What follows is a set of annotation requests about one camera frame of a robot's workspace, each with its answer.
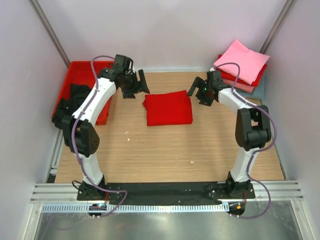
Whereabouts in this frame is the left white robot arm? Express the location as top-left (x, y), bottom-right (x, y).
top-left (61, 54), bottom-right (150, 201)

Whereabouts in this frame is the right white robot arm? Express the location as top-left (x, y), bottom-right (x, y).
top-left (186, 70), bottom-right (272, 198)

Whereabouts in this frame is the folded salmon t shirt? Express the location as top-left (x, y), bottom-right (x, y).
top-left (222, 78), bottom-right (255, 93)

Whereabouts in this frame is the red plastic bin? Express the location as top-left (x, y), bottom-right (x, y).
top-left (51, 60), bottom-right (113, 126)

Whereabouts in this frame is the folded grey t shirt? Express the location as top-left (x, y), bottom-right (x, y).
top-left (238, 74), bottom-right (266, 100)

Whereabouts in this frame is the black t shirt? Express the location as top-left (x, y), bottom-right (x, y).
top-left (51, 84), bottom-right (92, 130)

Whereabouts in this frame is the folded pink t shirt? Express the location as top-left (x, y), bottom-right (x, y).
top-left (213, 39), bottom-right (270, 85)

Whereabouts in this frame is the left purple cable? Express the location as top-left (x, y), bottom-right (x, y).
top-left (71, 54), bottom-right (128, 217)

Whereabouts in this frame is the left aluminium frame post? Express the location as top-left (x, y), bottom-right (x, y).
top-left (29, 0), bottom-right (71, 68)

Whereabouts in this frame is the aluminium frame post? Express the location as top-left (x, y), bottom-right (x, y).
top-left (29, 0), bottom-right (71, 68)
top-left (259, 0), bottom-right (297, 54)

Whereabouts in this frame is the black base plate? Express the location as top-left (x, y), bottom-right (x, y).
top-left (77, 182), bottom-right (256, 206)

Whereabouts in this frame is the right aluminium frame post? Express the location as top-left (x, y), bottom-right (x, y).
top-left (259, 0), bottom-right (297, 54)

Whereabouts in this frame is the white slotted cable duct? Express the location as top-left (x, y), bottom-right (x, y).
top-left (41, 202), bottom-right (229, 214)

